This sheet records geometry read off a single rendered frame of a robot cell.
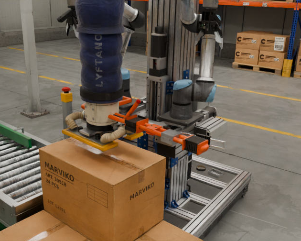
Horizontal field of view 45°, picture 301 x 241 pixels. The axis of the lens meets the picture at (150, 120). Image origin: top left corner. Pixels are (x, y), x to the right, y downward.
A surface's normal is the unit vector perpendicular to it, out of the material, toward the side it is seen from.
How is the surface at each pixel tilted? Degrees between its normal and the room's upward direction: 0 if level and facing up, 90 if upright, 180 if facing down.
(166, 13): 90
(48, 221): 0
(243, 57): 90
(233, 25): 90
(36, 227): 0
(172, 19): 90
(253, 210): 0
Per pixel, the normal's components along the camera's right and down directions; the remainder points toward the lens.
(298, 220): 0.03, -0.94
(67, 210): -0.64, 0.25
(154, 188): 0.77, 0.24
